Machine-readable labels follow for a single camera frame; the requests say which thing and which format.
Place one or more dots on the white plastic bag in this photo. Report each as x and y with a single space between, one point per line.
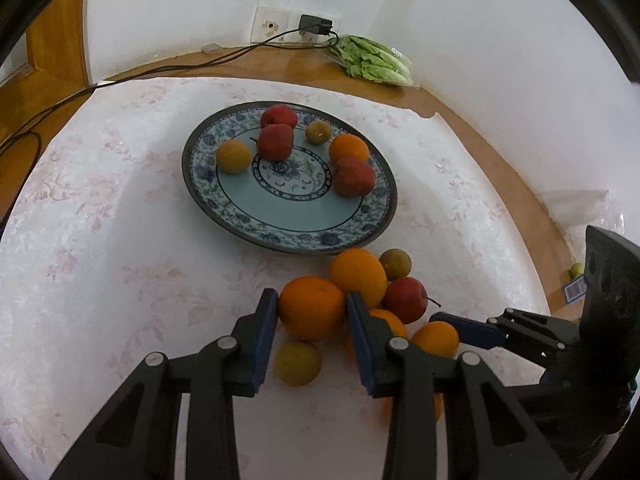
575 205

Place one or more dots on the white wall socket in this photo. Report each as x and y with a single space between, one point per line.
265 17
336 27

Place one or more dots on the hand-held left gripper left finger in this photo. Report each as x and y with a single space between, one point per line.
265 345

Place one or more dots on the black power adapter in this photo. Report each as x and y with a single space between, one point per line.
315 25

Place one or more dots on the white floral tablecloth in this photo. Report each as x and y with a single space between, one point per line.
125 235

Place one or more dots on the orange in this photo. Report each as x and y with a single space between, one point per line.
438 407
349 149
358 277
311 308
390 324
435 337

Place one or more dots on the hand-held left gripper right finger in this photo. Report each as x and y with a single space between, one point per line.
362 345

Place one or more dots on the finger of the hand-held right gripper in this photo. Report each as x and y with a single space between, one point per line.
465 330

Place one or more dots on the blue patterned porcelain plate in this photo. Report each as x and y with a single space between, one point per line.
280 210

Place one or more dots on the red apple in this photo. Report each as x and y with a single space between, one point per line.
275 142
278 117
405 300
354 176

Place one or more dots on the bagged romaine lettuce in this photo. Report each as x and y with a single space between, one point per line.
372 60

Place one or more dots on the small yellow-green plum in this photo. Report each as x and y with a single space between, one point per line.
234 156
298 363
576 270
317 131
395 264

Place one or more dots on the labelled cardboard box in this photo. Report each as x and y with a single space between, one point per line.
575 291

